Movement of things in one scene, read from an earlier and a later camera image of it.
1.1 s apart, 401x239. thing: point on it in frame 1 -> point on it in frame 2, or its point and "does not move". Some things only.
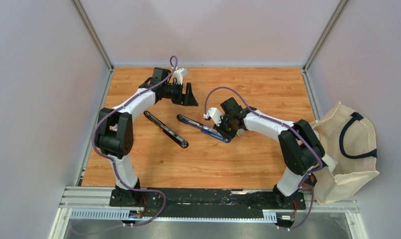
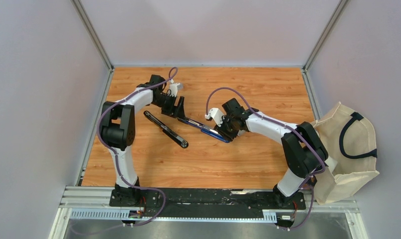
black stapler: [171, 134] does not move
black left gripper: [187, 99] -> [174, 111]
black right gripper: [220, 130] does not move
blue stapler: [207, 130] does not move
